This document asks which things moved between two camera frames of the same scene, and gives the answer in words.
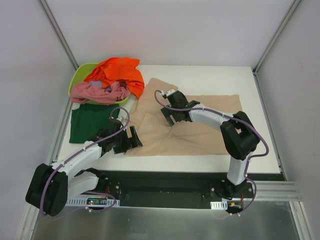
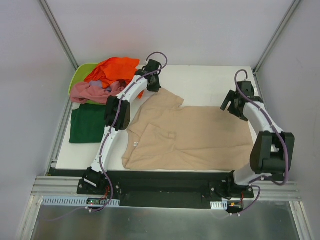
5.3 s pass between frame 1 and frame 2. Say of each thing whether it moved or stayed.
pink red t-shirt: stayed
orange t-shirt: stayed
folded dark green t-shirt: stayed
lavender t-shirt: stayed
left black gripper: moved
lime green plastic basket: stayed
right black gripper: moved
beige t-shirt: moved
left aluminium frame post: stayed
